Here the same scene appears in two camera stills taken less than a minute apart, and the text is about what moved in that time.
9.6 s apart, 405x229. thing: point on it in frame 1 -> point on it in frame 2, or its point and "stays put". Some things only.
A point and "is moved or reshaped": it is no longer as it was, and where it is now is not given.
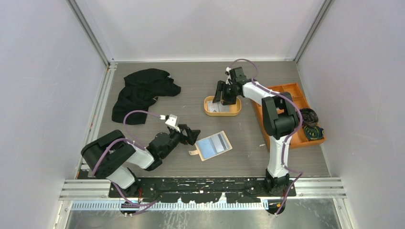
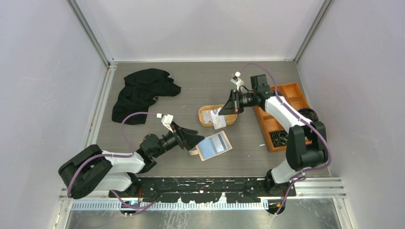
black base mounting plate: [198, 190] stays put
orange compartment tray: [295, 90] stays put
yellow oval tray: [235, 109] is moved or reshaped
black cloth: [142, 88] stays put
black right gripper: [221, 87] -> [232, 106]
